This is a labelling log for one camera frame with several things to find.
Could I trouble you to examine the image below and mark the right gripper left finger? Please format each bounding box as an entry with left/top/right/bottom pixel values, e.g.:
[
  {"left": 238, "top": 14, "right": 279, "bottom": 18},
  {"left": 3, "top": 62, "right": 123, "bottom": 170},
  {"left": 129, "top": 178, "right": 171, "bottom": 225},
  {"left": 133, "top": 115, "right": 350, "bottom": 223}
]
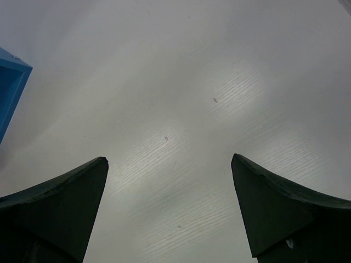
[{"left": 1, "top": 157, "right": 109, "bottom": 262}]

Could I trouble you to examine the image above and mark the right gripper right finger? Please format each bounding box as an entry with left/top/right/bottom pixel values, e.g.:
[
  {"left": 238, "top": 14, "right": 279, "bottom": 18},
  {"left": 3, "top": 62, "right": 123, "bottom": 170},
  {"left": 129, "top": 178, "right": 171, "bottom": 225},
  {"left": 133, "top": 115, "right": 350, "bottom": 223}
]
[{"left": 231, "top": 154, "right": 350, "bottom": 262}]

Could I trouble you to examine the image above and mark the blue shoe shelf frame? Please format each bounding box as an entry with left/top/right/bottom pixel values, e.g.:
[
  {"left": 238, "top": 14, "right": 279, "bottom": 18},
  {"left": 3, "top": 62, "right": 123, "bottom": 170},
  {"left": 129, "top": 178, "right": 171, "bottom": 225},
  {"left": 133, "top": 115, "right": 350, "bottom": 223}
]
[{"left": 0, "top": 48, "right": 33, "bottom": 142}]

